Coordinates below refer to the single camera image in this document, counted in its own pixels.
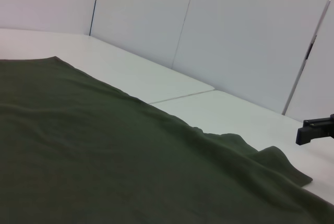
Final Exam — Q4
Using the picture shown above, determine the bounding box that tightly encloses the dark green t-shirt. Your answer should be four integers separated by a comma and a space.
0, 56, 334, 224

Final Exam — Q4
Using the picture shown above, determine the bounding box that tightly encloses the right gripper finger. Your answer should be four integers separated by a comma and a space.
295, 113, 334, 146

